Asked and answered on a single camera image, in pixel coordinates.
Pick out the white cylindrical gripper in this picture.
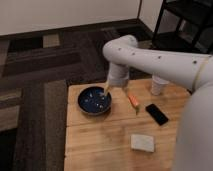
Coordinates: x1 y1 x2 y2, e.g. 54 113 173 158
104 63 129 95

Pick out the white sponge block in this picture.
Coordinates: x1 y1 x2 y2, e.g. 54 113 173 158
131 134 155 152

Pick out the black smartphone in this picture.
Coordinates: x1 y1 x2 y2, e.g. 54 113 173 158
145 104 169 126

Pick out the orange carrot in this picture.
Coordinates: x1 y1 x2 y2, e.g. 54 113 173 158
128 94 140 112

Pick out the white ceramic cup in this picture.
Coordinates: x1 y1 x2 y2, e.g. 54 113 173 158
151 75 169 96

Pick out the black metal shelf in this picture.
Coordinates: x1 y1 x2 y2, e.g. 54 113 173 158
152 0 213 52

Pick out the dark blue ceramic bowl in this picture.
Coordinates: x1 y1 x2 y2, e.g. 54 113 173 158
77 86 112 116

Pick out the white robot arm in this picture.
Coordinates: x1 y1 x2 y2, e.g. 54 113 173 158
103 35 213 171

